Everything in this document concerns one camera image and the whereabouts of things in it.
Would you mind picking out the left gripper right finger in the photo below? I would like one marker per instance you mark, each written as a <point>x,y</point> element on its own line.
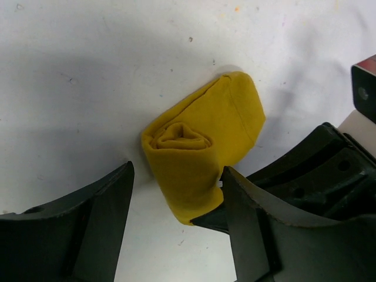
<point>272,240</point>

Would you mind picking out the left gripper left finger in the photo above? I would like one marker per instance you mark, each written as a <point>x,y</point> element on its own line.
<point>77,237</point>

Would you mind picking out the yellow sock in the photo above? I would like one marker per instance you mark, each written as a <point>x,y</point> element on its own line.
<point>188,146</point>

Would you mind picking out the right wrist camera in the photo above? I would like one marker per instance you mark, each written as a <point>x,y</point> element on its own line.
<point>360,123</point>

